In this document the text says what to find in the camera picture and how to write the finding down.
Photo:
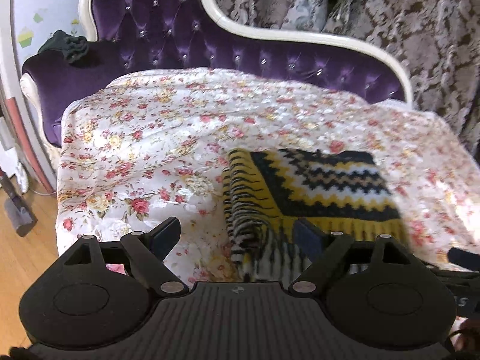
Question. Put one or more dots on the green cupcake wall sticker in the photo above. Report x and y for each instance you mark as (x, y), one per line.
(26, 36)

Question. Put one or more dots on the zigzag patterned knit sweater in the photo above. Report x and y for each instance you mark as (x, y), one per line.
(318, 191)

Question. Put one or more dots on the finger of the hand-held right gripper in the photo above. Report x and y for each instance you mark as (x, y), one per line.
(465, 257)

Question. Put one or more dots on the floral blanket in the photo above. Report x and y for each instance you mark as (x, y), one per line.
(168, 138)

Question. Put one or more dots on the purple tufted sofa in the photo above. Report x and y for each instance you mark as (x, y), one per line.
(157, 37)

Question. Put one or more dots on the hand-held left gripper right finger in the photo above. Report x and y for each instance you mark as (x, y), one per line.
(308, 239)

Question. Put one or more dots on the damask patterned curtain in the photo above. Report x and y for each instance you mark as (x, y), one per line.
(412, 18)

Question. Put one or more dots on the grey vacuum cleaner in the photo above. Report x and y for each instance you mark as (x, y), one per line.
(18, 206)

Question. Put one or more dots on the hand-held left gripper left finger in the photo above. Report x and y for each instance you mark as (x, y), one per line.
(167, 236)

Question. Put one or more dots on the dark cloth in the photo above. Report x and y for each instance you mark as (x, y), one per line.
(63, 45)

